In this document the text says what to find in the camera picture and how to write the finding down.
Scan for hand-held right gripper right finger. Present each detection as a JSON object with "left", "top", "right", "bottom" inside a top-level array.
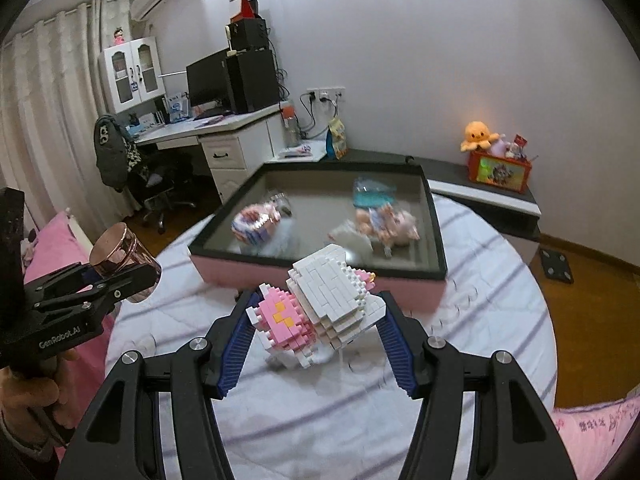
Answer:
[{"left": 372, "top": 290, "right": 564, "bottom": 480}]

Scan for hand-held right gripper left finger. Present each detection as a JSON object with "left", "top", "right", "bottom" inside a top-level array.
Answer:
[{"left": 80, "top": 282, "right": 274, "bottom": 480}]

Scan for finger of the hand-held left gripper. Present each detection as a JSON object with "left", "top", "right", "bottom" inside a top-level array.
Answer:
[
  {"left": 32, "top": 264, "right": 162, "bottom": 314},
  {"left": 22, "top": 261, "right": 97, "bottom": 302}
]

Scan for rose gold round jar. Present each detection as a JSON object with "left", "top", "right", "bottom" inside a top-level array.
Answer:
[{"left": 90, "top": 224, "right": 162, "bottom": 304}]

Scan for white pink building block figure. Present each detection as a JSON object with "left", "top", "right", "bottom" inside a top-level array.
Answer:
[{"left": 245, "top": 243, "right": 389, "bottom": 369}]

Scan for small doll figure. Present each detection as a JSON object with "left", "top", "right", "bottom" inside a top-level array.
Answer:
[{"left": 355, "top": 205, "right": 419, "bottom": 257}]

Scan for pink box with black rim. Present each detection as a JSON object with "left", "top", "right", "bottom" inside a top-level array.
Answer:
[{"left": 187, "top": 160, "right": 449, "bottom": 319}]

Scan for clear globe with blue base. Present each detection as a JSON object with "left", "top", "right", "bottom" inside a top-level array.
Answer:
[{"left": 352, "top": 177, "right": 399, "bottom": 209}]

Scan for person's left forearm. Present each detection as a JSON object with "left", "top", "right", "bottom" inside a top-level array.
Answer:
[{"left": 0, "top": 412, "right": 68, "bottom": 480}]

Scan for person's left hand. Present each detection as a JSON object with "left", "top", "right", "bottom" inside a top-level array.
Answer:
[{"left": 0, "top": 347, "right": 84, "bottom": 441}]

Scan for pink blanket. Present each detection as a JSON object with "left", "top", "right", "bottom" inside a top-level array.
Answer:
[{"left": 20, "top": 210, "right": 123, "bottom": 356}]

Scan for black office chair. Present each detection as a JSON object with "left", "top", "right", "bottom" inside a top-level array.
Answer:
[{"left": 127, "top": 152, "right": 199, "bottom": 236}]

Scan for dark jacket with print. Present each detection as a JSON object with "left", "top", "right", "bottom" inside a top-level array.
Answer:
[{"left": 95, "top": 115, "right": 144, "bottom": 191}]

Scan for white desk with drawers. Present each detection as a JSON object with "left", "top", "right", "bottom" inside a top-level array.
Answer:
[{"left": 132, "top": 105, "right": 289, "bottom": 202}]

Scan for cream curtain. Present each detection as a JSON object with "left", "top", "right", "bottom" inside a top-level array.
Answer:
[{"left": 0, "top": 0, "right": 147, "bottom": 232}]

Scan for low white black-topped cabinet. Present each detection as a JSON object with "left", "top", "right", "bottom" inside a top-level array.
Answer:
[{"left": 277, "top": 144, "right": 544, "bottom": 242}]

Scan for black square floor plate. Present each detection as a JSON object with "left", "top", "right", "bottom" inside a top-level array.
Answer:
[{"left": 538, "top": 248, "right": 574, "bottom": 285}]

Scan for blue white package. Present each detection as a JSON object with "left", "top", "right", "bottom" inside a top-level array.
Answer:
[{"left": 167, "top": 92, "right": 191, "bottom": 122}]

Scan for red printed storage box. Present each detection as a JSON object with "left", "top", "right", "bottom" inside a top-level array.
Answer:
[{"left": 467, "top": 149, "right": 534, "bottom": 195}]

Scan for white glass-door cabinet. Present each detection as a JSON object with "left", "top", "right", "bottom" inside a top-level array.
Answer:
[{"left": 97, "top": 36, "right": 166, "bottom": 115}]

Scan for pink printed cloth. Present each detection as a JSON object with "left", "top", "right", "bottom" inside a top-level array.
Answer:
[{"left": 550, "top": 394, "right": 640, "bottom": 480}]

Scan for papers with pink print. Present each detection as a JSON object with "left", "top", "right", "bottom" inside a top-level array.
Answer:
[{"left": 280, "top": 142, "right": 326, "bottom": 161}]

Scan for black computer monitor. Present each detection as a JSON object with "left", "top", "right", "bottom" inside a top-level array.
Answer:
[{"left": 186, "top": 49, "right": 232, "bottom": 110}]

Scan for blue yellow snack bag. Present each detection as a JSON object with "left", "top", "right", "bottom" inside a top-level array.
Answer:
[{"left": 325, "top": 116, "right": 350, "bottom": 160}]

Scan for clear water bottle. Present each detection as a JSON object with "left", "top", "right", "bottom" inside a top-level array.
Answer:
[{"left": 280, "top": 100, "right": 300, "bottom": 149}]

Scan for orange octopus plush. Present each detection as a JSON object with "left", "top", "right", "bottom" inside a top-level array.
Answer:
[{"left": 460, "top": 121, "right": 504, "bottom": 152}]

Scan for black computer tower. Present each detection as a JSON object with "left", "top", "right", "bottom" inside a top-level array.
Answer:
[{"left": 225, "top": 49, "right": 280, "bottom": 115}]

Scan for small black speaker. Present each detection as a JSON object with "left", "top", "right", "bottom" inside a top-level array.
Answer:
[{"left": 230, "top": 17, "right": 269, "bottom": 52}]

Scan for black power cable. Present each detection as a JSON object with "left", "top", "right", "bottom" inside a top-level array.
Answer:
[{"left": 299, "top": 92, "right": 342, "bottom": 142}]

